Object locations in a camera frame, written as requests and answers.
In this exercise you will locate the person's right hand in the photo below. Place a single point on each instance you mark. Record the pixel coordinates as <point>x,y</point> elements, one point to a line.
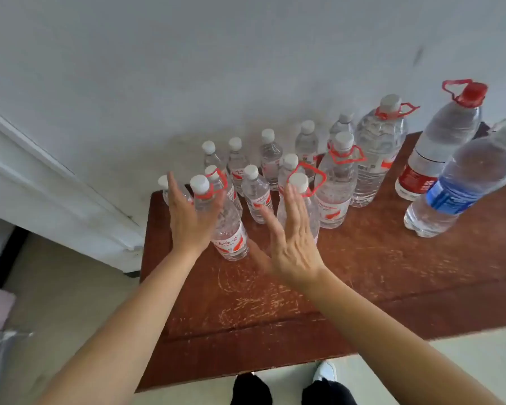
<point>293,253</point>

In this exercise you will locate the blue-label Aquafina bottle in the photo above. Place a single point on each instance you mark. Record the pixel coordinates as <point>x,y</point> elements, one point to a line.
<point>468,177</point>

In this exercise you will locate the person's left forearm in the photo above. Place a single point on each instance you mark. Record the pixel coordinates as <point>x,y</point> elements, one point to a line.
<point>122,333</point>

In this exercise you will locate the person's right forearm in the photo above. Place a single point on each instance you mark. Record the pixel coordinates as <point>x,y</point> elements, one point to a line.
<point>388,350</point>

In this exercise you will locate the red label red cap bottle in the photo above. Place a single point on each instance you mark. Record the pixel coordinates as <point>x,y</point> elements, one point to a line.
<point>438,143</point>

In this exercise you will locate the row of small water bottles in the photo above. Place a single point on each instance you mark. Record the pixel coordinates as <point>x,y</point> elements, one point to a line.
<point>257,194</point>

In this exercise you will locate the dark red wooden table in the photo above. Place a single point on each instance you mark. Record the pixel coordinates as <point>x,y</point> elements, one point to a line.
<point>405,269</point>

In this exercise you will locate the white door frame trim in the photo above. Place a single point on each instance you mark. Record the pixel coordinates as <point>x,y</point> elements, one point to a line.
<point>46,185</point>

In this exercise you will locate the person's white shoe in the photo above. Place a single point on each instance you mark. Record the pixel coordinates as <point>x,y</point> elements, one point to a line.
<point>325,371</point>

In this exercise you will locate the person's black trousers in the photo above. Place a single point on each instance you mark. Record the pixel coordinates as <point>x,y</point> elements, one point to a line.
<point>244,394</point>

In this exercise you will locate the person's left hand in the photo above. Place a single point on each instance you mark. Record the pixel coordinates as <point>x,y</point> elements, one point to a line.
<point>189,231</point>

